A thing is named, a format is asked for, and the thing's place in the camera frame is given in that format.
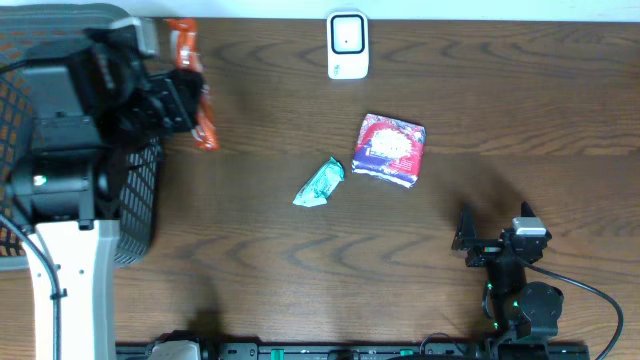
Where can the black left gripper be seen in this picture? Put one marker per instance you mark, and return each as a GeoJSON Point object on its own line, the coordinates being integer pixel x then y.
{"type": "Point", "coordinates": [176, 103]}

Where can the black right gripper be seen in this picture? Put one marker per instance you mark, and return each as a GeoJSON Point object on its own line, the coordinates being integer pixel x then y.
{"type": "Point", "coordinates": [491, 248]}

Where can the orange snack bar wrapper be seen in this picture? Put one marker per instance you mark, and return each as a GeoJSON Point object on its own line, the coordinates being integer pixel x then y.
{"type": "Point", "coordinates": [183, 45]}

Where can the floral red purple packet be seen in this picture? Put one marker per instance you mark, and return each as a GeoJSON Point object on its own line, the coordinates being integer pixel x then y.
{"type": "Point", "coordinates": [389, 149]}

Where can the teal green packet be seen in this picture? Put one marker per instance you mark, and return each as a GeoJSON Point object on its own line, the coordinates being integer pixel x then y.
{"type": "Point", "coordinates": [321, 185]}

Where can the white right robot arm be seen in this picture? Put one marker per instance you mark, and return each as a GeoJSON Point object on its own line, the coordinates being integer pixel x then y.
{"type": "Point", "coordinates": [525, 313]}

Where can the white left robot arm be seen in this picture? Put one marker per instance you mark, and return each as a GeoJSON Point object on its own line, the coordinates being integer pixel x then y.
{"type": "Point", "coordinates": [66, 209]}

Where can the white barcode scanner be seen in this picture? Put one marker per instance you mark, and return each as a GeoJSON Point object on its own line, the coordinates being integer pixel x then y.
{"type": "Point", "coordinates": [347, 45]}

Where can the grey plastic lattice basket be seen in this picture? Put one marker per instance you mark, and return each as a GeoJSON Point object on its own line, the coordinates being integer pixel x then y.
{"type": "Point", "coordinates": [23, 27]}

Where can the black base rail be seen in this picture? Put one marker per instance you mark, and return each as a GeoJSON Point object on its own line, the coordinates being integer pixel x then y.
{"type": "Point", "coordinates": [253, 351]}

